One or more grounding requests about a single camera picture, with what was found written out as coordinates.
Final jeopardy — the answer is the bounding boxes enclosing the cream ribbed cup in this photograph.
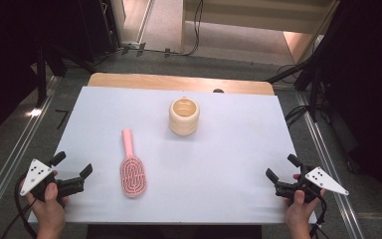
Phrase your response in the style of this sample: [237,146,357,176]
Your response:
[168,97,201,136]

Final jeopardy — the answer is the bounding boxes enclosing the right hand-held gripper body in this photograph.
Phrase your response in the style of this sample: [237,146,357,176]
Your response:
[275,165,350,204]

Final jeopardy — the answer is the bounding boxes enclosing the black cabinet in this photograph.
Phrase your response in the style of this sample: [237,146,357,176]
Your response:
[79,0,121,63]

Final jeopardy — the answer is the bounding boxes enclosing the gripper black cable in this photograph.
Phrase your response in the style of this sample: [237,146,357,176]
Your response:
[308,195,329,239]
[0,175,39,239]

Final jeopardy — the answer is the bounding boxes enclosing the black hanging cable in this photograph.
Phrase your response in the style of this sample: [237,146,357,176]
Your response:
[182,0,204,57]

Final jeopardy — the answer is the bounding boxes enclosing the person's left hand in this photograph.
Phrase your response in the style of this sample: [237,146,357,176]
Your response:
[26,181,68,239]

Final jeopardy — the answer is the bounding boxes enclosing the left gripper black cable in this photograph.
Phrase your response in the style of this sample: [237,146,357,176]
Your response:
[0,175,39,239]

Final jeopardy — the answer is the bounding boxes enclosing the pink hairbrush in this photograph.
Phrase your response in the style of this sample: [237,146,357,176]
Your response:
[118,128,148,198]

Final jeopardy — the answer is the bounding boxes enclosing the black floor cables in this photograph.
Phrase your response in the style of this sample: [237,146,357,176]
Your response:
[285,105,311,128]

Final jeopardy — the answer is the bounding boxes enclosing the white power strip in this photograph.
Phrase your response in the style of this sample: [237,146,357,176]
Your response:
[120,40,141,50]

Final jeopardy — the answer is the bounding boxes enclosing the wooden table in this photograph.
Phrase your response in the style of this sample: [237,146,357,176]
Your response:
[88,73,276,97]

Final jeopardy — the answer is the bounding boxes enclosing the black metal stand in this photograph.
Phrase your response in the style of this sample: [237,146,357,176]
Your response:
[307,66,322,122]
[35,43,48,108]

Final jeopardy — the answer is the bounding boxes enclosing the person's right hand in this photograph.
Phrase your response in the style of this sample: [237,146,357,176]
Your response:
[284,189,326,239]

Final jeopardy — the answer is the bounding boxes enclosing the metal floor rail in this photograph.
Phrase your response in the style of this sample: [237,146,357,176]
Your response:
[0,76,63,230]
[294,91,366,239]

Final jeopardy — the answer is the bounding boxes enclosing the white board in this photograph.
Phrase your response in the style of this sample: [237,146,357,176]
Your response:
[28,86,318,225]

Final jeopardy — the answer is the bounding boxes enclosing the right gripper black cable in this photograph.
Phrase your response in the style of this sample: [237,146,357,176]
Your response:
[308,195,329,239]

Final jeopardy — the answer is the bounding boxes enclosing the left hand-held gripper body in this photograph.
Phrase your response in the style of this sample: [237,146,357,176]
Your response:
[19,158,86,202]

